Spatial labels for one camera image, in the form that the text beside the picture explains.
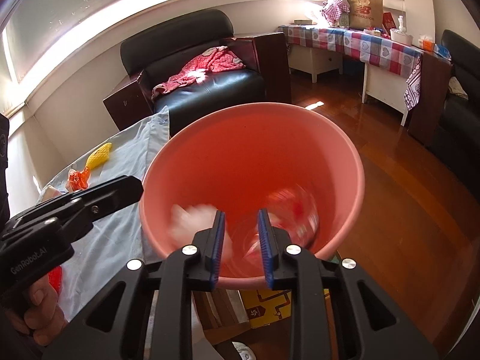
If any orange white plastic bag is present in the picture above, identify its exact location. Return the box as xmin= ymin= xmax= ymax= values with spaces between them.
xmin=66 ymin=166 xmax=90 ymax=192

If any clear red snack bag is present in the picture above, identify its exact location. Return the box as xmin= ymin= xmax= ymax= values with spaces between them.
xmin=232 ymin=184 xmax=320 ymax=265

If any red plastic wrapper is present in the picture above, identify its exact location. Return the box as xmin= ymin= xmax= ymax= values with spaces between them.
xmin=48 ymin=266 xmax=63 ymax=295

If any person's left hand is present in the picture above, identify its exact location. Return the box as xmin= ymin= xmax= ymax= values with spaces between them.
xmin=6 ymin=275 xmax=68 ymax=347

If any light blue table cloth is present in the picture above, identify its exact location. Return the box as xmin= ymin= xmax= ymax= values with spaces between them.
xmin=37 ymin=105 xmax=196 ymax=323

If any yellow cardboard box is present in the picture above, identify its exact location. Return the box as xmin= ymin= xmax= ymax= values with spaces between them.
xmin=237 ymin=287 xmax=331 ymax=323

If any pink plastic basin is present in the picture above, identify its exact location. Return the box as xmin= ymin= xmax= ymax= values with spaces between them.
xmin=139 ymin=101 xmax=366 ymax=290

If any black leather armchair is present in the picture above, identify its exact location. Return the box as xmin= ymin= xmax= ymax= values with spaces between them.
xmin=103 ymin=9 xmax=291 ymax=135

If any red patterned garment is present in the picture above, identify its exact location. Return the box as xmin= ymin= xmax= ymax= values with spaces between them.
xmin=151 ymin=46 xmax=246 ymax=99

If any white side cabinet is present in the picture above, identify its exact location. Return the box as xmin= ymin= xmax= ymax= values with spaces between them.
xmin=288 ymin=45 xmax=343 ymax=84

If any checkered tablecloth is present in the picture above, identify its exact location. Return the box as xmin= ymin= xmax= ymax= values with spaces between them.
xmin=277 ymin=24 xmax=422 ymax=111

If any white tissue box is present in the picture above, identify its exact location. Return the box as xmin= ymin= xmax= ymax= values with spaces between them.
xmin=390 ymin=16 xmax=413 ymax=47

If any brown paper shopping bag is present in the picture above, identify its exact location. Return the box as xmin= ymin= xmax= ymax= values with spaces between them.
xmin=347 ymin=0 xmax=383 ymax=30

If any checkered cloth bundle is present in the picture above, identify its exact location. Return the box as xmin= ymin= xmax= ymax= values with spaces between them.
xmin=320 ymin=0 xmax=350 ymax=27

